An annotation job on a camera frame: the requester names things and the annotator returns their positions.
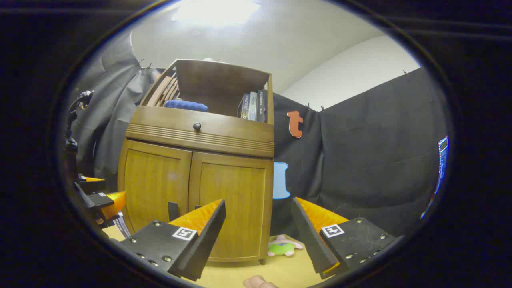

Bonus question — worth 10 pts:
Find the pink and green plush toy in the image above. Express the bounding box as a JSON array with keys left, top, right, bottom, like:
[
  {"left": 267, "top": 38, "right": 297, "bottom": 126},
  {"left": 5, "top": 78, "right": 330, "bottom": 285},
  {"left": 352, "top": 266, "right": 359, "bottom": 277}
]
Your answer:
[{"left": 267, "top": 235, "right": 304, "bottom": 257}]

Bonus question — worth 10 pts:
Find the blue folded cloth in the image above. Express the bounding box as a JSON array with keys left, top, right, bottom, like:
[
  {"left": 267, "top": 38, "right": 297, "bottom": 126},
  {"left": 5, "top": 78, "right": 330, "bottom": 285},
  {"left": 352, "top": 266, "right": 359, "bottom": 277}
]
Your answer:
[{"left": 163, "top": 99, "right": 209, "bottom": 112}]

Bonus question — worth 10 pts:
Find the black backdrop cloth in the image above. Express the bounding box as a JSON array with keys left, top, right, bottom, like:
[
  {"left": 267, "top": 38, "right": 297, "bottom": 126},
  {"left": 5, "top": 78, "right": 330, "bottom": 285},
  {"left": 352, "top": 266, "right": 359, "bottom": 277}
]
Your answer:
[{"left": 70, "top": 32, "right": 448, "bottom": 240}]

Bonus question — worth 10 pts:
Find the wooden double-door shoe cabinet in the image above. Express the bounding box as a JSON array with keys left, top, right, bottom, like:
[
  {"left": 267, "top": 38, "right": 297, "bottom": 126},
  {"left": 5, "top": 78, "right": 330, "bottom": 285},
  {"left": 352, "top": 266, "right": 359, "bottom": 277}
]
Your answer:
[{"left": 117, "top": 59, "right": 276, "bottom": 265}]

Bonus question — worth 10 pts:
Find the wooden drawer with black knob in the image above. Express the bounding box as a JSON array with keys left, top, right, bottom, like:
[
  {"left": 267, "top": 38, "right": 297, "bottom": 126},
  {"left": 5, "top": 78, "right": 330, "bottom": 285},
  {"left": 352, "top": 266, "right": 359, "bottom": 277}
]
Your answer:
[{"left": 126, "top": 105, "right": 275, "bottom": 158}]

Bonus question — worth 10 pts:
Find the white printed box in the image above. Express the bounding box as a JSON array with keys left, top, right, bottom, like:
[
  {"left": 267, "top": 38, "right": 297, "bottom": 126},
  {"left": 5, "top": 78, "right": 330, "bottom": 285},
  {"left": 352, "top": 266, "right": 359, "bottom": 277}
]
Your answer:
[{"left": 113, "top": 214, "right": 132, "bottom": 239}]

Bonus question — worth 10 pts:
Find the wooden shoe cabinet door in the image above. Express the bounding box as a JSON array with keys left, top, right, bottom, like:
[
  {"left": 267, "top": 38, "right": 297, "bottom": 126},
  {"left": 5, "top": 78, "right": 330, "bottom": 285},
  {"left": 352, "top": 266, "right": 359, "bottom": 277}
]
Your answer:
[
  {"left": 188, "top": 152, "right": 274, "bottom": 262},
  {"left": 118, "top": 139, "right": 192, "bottom": 234}
]

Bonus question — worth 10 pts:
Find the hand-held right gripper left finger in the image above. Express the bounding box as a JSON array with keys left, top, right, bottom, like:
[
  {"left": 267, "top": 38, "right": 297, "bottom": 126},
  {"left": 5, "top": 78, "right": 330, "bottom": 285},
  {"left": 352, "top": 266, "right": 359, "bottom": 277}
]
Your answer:
[{"left": 116, "top": 199, "right": 226, "bottom": 282}]

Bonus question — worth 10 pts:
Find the wooden slatted rack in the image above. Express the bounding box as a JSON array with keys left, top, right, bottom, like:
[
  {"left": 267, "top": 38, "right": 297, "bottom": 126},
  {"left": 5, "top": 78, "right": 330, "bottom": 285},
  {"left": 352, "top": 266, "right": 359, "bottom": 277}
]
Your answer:
[{"left": 146, "top": 74, "right": 180, "bottom": 108}]

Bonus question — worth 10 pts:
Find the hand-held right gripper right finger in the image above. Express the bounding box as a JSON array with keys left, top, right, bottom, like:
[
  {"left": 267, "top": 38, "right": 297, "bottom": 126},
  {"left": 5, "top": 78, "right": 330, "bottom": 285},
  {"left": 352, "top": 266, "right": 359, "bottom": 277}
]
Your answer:
[{"left": 291, "top": 197, "right": 402, "bottom": 280}]

